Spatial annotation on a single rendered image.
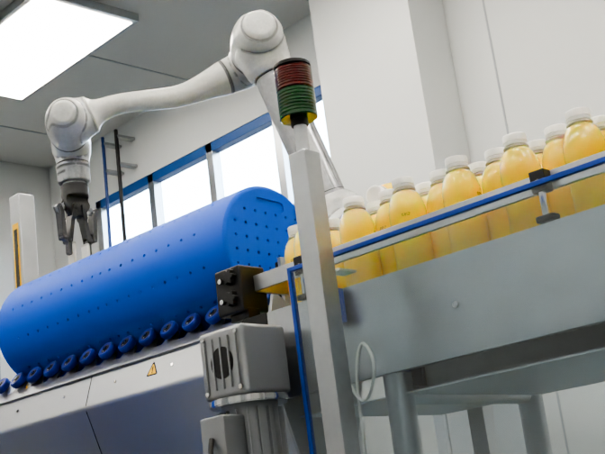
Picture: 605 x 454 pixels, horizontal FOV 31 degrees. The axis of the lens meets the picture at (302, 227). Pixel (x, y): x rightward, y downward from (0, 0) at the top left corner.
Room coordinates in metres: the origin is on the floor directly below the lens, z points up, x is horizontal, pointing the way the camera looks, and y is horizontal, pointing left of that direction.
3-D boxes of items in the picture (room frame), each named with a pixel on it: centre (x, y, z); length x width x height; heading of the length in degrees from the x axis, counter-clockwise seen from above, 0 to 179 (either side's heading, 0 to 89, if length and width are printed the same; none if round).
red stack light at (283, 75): (1.69, -0.02, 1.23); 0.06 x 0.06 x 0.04
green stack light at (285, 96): (1.69, -0.02, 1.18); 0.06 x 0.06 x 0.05
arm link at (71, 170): (2.80, 0.60, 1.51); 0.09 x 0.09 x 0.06
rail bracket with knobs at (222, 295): (2.04, 0.13, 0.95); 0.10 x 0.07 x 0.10; 138
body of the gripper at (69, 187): (2.80, 0.60, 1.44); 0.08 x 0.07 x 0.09; 139
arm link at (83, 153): (2.79, 0.60, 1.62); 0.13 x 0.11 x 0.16; 8
